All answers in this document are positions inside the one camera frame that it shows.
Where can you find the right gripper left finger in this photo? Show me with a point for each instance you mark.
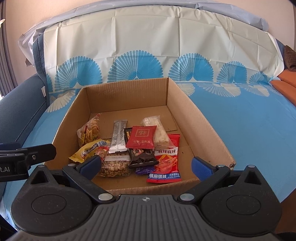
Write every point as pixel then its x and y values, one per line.
pixel 80 177

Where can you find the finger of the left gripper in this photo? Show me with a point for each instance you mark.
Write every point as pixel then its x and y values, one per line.
pixel 39 154

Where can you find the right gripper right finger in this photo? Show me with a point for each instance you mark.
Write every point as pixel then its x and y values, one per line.
pixel 210 177

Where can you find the yellow candy bag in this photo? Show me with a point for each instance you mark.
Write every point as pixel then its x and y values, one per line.
pixel 87 151

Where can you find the small red candy bar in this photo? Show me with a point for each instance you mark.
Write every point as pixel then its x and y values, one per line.
pixel 102 151

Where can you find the clear bag of peanuts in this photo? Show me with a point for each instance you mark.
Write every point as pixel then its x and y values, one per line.
pixel 115 165

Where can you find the red spicy snack packet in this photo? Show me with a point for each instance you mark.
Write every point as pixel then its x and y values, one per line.
pixel 166 171

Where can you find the clear bag of cookies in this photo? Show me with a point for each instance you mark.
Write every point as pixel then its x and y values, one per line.
pixel 89 132

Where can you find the silver stick packet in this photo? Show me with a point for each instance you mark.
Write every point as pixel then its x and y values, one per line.
pixel 118 137

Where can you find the clear pack white rice crackers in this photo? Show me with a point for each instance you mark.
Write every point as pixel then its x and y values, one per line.
pixel 161 139

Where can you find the black chocolate bar packet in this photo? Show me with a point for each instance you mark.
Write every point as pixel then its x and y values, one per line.
pixel 140 157

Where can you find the purple Alpenliebe candy pack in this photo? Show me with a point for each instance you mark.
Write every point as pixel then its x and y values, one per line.
pixel 145 170

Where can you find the red square snack packet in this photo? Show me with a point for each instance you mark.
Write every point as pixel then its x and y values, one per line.
pixel 141 137

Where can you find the blue sofa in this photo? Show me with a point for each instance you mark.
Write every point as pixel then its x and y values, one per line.
pixel 24 105

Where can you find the cardboard box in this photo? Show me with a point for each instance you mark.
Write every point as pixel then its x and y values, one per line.
pixel 132 101

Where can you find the grey curtain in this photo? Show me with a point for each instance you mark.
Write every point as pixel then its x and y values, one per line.
pixel 8 79

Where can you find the blue white patterned sofa cover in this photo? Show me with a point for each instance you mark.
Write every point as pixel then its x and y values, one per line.
pixel 223 65

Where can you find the orange cushion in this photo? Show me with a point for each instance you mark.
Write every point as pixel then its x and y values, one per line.
pixel 286 85

